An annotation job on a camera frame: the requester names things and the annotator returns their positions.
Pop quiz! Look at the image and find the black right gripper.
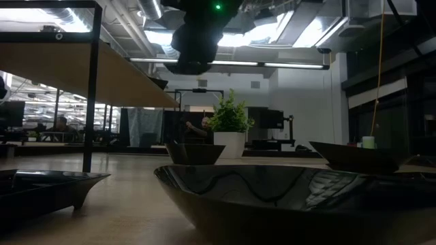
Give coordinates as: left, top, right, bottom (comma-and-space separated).
164, 19, 219, 76

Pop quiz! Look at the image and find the black square wavy mini bowl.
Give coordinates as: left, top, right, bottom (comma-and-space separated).
147, 76, 170, 91
164, 142, 226, 167

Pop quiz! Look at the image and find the black square mini plate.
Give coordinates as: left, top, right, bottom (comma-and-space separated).
308, 140, 415, 174
0, 169, 111, 225

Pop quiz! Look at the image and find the black rounded wavy mini bowl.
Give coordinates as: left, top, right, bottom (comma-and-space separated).
153, 164, 436, 245

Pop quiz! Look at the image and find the long ceiling light bar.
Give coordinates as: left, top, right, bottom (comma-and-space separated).
128, 56, 330, 71

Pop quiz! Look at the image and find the green plant white pot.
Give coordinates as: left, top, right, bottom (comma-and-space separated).
206, 88, 255, 160

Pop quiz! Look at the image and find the person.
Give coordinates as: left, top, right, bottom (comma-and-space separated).
185, 116, 215, 146
50, 116, 78, 134

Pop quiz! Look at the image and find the grey fabric panel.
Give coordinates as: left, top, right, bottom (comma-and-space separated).
126, 108, 165, 147

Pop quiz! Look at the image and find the black monitor on stand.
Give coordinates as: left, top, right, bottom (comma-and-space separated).
245, 106, 296, 152

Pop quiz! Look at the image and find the black computer monitor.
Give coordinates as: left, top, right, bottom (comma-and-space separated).
0, 100, 27, 129

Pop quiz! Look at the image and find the black gantry frame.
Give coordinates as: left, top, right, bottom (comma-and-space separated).
166, 87, 225, 113

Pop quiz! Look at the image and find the silver ceiling air duct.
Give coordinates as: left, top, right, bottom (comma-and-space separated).
136, 0, 165, 22

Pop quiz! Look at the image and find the wooden shelf black metal frame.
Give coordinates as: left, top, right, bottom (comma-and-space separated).
0, 0, 180, 174

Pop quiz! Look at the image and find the thin yellow hanging cable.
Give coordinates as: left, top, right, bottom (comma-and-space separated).
370, 13, 386, 137

